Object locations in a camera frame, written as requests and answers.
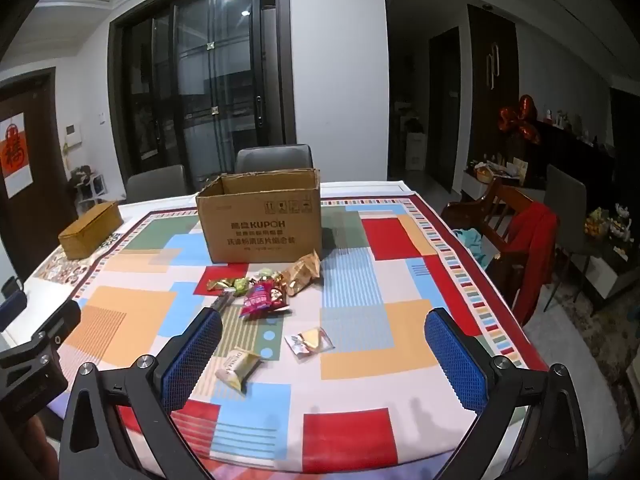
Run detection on tall dark wooden cabinet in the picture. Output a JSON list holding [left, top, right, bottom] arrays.
[[467, 4, 521, 171]]

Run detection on person's left forearm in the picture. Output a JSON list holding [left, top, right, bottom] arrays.
[[0, 407, 66, 480]]

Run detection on woven rattan lidded basket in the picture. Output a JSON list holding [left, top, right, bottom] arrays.
[[57, 201, 125, 261]]

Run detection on colourful patchwork tablecloth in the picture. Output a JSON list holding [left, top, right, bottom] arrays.
[[20, 180, 551, 480]]

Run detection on red foil balloons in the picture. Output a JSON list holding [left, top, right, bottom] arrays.
[[497, 94, 543, 145]]

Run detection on cream white snack packet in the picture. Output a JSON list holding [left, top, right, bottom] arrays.
[[215, 350, 263, 394]]

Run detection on grey fabric chair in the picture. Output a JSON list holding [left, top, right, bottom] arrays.
[[542, 164, 601, 311]]

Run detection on teal cloth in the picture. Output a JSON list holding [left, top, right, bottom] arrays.
[[452, 227, 488, 268]]

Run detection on plate of fruit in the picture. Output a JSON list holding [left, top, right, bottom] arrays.
[[582, 207, 611, 238]]

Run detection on brown wooden chair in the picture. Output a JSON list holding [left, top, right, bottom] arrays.
[[440, 177, 551, 326]]

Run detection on white low table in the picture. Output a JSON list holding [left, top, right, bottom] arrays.
[[460, 160, 546, 201]]

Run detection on gold brown snack bag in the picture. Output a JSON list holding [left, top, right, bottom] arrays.
[[280, 249, 322, 297]]

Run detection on red snack packet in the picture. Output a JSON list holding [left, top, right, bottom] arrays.
[[239, 280, 292, 318]]

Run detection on dark wooden door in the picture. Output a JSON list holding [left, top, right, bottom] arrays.
[[0, 70, 68, 281]]

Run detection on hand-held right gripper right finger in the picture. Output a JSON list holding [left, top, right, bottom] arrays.
[[424, 307, 591, 480]]

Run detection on brown cardboard box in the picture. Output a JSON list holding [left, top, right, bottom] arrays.
[[195, 167, 322, 265]]

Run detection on white box on floor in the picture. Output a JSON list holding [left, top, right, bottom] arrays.
[[404, 130, 427, 172]]

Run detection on grey leather dining chair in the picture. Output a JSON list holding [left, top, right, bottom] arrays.
[[125, 164, 188, 205], [235, 144, 314, 175]]

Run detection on white shoe rack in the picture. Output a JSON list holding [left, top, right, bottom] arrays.
[[67, 164, 110, 206]]

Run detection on dark interior door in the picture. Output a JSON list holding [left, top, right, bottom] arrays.
[[427, 25, 463, 196]]

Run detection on dark framed glass sliding door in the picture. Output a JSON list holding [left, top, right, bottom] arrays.
[[109, 0, 296, 181]]

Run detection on tile patterned cloth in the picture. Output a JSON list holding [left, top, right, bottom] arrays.
[[32, 232, 126, 291]]

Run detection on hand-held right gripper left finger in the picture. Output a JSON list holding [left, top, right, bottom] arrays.
[[60, 307, 224, 480]]

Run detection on red white door poster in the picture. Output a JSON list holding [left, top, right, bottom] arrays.
[[0, 112, 33, 198]]

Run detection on red garment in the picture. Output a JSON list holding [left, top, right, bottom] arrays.
[[510, 202, 560, 328]]

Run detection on dark sideboard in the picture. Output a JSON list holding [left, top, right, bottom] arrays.
[[520, 120, 616, 201]]

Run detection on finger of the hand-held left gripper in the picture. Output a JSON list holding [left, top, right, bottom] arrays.
[[0, 290, 28, 333], [27, 301, 82, 356]]

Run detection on yellow cake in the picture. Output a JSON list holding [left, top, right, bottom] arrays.
[[285, 326, 335, 361]]

